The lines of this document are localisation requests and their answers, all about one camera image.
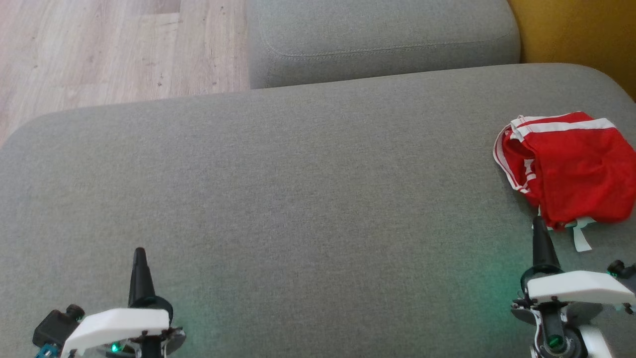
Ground red shorts white stripe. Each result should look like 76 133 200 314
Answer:
509 112 636 227

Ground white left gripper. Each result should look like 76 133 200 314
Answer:
61 247 186 358

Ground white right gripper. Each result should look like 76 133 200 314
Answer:
511 216 636 310

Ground grey sofa back cushion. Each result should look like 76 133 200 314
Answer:
246 0 521 90

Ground yellow cushion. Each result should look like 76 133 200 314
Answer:
507 0 636 102

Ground grey sofa seat cushion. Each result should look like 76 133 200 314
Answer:
0 63 636 358

